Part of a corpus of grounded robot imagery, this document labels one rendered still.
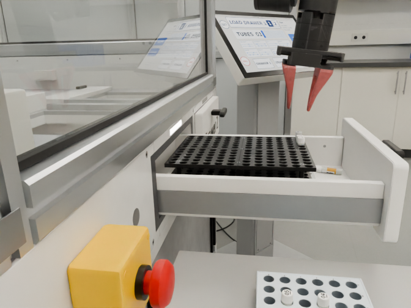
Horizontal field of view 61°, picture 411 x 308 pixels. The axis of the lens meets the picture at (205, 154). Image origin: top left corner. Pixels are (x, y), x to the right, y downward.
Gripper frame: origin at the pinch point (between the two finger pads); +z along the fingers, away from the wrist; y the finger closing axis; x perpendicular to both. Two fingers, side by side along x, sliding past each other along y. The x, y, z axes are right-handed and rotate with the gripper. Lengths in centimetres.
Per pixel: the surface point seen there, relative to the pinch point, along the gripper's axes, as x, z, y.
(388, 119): -282, 51, -112
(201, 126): -12.5, 9.7, 18.4
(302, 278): 24.3, 16.6, -1.6
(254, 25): -89, -14, 13
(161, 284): 38.8, 9.1, 12.1
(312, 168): 12.9, 6.5, -2.1
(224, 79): -162, 18, 31
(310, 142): -7.3, 8.2, -4.3
